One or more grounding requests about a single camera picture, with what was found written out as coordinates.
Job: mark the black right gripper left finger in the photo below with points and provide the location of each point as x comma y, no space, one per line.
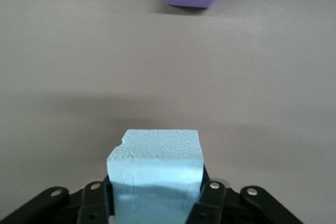
89,203

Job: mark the light blue foam block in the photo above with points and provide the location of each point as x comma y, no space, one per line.
155,155

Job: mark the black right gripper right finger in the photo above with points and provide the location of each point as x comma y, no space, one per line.
218,203

